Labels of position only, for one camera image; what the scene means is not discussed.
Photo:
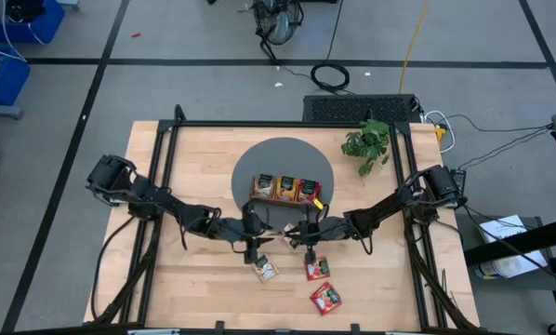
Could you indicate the black floor fan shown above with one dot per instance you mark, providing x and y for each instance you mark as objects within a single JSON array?
[{"x": 278, "y": 23}]

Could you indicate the grey round mat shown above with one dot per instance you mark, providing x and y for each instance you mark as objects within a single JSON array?
[{"x": 282, "y": 158}]

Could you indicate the orange mango tea packet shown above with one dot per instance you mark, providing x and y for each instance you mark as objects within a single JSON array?
[{"x": 287, "y": 187}]

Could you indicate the dark grey cart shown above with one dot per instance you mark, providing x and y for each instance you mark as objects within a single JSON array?
[{"x": 534, "y": 222}]

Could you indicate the black power adapter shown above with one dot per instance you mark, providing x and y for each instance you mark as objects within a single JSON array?
[{"x": 461, "y": 179}]

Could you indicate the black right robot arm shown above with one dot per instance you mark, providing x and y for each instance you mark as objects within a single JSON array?
[{"x": 389, "y": 209}]

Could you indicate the green potted plant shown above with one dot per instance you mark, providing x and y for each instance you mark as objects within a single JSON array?
[{"x": 368, "y": 142}]

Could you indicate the white booklet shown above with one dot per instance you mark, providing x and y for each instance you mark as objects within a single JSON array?
[{"x": 501, "y": 228}]

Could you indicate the black perforated computer case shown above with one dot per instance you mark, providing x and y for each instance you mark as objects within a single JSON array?
[{"x": 359, "y": 108}]

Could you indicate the yellow plug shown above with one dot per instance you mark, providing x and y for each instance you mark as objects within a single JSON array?
[{"x": 440, "y": 135}]

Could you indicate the blue plastic bin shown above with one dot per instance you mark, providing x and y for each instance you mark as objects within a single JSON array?
[
  {"x": 41, "y": 25},
  {"x": 8, "y": 81}
]

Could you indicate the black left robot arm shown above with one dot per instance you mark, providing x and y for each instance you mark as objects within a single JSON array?
[{"x": 176, "y": 209}]

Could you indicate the beige vanilla tea packet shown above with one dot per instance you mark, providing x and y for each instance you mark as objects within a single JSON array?
[
  {"x": 288, "y": 228},
  {"x": 265, "y": 269},
  {"x": 264, "y": 186}
]

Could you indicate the black aluminium table frame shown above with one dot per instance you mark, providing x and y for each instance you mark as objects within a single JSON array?
[{"x": 278, "y": 124}]

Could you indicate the black metal beam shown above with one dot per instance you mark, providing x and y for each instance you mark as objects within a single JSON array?
[{"x": 520, "y": 242}]

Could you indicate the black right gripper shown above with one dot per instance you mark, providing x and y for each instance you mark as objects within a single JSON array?
[{"x": 326, "y": 229}]

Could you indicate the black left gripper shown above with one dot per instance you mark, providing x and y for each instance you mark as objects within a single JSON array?
[{"x": 252, "y": 230}]

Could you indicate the brown wooden compartment tray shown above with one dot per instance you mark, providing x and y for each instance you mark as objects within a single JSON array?
[{"x": 282, "y": 203}]

